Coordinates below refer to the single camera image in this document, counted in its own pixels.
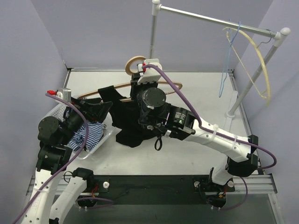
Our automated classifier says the cream plastic hanger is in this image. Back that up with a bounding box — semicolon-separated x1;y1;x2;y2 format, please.
221;27;271;107

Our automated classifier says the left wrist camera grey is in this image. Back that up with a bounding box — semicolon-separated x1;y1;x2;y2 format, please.
46;88;71;103

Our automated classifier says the silver clothes rack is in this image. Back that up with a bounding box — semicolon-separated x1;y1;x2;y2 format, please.
149;0;291;131

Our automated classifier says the light blue wire hanger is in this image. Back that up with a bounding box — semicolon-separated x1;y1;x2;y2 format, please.
218;22;241;98

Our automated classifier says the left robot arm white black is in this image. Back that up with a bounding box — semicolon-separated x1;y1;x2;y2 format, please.
14;96;112;224

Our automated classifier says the white perforated plastic basket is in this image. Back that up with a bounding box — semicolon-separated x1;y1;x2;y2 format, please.
46;104;114;160

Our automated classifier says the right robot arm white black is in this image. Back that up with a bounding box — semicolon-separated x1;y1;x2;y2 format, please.
130;73;258;190

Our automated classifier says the tan wooden hanger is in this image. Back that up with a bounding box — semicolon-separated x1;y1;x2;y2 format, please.
77;55;183;102

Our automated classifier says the blue white striped tank top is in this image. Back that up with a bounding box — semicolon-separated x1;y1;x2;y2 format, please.
67;122;105;152

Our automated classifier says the black tank top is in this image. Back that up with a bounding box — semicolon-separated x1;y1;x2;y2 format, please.
98;86;159;148

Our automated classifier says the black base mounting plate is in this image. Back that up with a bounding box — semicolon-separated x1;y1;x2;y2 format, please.
78;175;235;208

